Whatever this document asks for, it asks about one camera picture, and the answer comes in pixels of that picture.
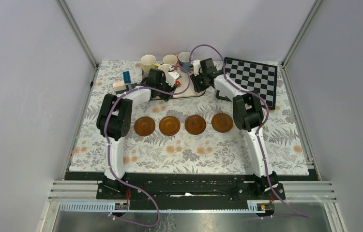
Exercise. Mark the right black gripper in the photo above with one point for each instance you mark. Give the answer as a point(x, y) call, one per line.
point(194, 79)

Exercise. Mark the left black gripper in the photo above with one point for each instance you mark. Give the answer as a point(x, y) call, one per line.
point(169, 88)

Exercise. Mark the brown coaster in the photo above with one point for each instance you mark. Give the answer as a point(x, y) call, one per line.
point(222, 122)
point(195, 124)
point(144, 126)
point(169, 125)

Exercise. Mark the black white chessboard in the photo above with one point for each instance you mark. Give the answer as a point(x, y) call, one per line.
point(256, 77)

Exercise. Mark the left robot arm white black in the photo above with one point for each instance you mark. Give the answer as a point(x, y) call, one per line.
point(114, 119)

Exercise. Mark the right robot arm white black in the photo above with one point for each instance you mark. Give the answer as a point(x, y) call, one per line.
point(247, 115)

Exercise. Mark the grey purple mug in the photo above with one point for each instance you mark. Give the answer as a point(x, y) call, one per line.
point(145, 75)

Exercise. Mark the pink mug front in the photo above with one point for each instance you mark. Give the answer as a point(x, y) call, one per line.
point(166, 68)

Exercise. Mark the pink mug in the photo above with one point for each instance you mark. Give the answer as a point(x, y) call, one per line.
point(166, 68)
point(170, 59)

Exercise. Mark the yellow mug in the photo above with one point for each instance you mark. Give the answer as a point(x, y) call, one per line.
point(148, 62)

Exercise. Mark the pink mug back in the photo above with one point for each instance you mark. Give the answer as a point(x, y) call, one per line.
point(170, 59)

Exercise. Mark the strawberry print serving tray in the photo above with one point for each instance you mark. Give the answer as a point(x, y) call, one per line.
point(184, 86)

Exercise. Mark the blue mug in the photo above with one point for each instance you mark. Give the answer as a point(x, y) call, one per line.
point(185, 59)

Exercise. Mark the toy block stack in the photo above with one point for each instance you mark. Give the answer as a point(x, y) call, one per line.
point(124, 85)

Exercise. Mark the floral tablecloth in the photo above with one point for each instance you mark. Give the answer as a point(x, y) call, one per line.
point(210, 152)

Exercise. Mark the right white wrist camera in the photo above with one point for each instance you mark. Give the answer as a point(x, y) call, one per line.
point(196, 67)

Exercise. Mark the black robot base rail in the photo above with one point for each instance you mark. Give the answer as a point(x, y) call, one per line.
point(178, 191)

